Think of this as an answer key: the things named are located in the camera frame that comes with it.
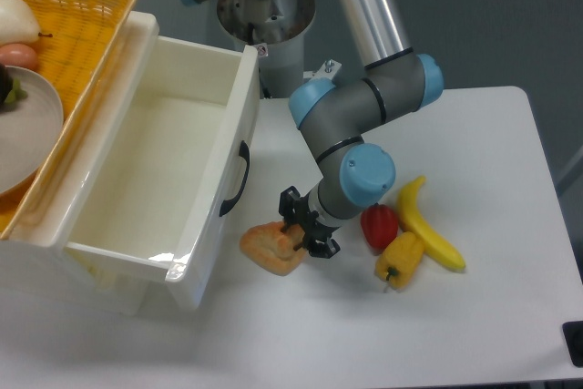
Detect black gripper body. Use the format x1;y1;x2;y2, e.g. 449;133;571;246
298;194;337;241

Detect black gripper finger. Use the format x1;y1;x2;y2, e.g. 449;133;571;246
278;186;301;232
293;234;341;258

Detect triangle bread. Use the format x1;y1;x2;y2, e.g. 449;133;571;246
240;221;307;276

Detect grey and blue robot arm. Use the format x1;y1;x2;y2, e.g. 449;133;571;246
181;0;444;258

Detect red bell pepper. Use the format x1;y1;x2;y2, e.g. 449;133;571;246
360;204;399;252

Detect yellow bell pepper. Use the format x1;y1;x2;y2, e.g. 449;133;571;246
374;231;424;290

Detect yellow banana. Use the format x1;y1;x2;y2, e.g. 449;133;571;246
396;176;466;272

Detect white plastic drawer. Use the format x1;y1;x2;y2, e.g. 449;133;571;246
1;12;260;314

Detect black object at table edge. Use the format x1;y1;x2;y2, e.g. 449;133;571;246
562;321;583;368

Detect grey plate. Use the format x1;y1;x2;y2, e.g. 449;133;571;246
1;67;64;194

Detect yellow woven basket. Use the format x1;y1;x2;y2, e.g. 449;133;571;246
1;0;137;239

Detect dark eggplant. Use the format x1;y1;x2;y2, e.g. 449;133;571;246
0;65;27;106

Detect pink peach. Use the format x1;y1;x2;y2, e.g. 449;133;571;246
0;43;38;70

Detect black drawer handle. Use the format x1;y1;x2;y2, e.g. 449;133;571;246
219;140;251;217

